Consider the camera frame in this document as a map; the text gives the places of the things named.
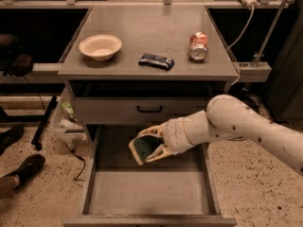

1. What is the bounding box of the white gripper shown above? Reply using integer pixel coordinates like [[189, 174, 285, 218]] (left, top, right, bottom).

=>
[[138, 117, 193, 163]]

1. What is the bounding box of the blue snack bar wrapper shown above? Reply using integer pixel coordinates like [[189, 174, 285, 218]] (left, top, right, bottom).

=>
[[138, 53, 174, 71]]

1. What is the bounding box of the black stand leg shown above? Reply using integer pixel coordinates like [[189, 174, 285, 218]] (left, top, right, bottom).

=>
[[31, 96, 57, 150]]

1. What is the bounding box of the thin black floor cable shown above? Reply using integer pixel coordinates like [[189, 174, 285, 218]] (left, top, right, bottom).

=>
[[62, 139, 87, 182]]

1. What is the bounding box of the grey drawer cabinet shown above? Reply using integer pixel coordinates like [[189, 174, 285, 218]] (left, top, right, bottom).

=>
[[58, 5, 239, 227]]

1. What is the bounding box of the black drawer handle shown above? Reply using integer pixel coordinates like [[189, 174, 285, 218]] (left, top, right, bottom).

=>
[[136, 105, 163, 114]]

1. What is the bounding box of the green yellow sponge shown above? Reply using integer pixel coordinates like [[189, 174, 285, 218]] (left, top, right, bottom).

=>
[[129, 135, 164, 166]]

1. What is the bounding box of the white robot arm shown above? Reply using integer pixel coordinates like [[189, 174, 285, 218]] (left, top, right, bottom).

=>
[[138, 95, 303, 173]]

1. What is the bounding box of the black shoe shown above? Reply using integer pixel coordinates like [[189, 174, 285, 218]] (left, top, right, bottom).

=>
[[0, 125, 25, 155], [9, 154, 45, 187]]

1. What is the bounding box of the orange soda can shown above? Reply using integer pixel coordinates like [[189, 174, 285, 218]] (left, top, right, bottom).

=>
[[188, 31, 208, 61]]

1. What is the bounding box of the black shoe far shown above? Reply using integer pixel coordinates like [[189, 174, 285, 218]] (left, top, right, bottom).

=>
[[0, 125, 25, 155]]

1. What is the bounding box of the open grey middle drawer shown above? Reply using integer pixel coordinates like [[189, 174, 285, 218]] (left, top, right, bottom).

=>
[[62, 126, 236, 227]]

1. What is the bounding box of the closed grey top drawer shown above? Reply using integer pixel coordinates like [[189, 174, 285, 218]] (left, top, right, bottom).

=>
[[74, 97, 209, 125]]

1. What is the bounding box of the black shoe near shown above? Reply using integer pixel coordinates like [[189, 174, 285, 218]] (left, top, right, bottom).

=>
[[9, 154, 45, 187]]

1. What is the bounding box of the clear plastic bag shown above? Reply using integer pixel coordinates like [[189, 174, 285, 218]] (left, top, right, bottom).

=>
[[51, 88, 88, 146]]

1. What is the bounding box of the metal pole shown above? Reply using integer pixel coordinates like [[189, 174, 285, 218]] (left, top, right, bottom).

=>
[[249, 0, 295, 68]]

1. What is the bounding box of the white paper bowl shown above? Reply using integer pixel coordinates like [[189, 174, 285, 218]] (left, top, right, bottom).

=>
[[79, 35, 122, 61]]

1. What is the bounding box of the white power cable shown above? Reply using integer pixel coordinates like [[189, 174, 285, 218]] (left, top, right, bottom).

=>
[[225, 3, 256, 87]]

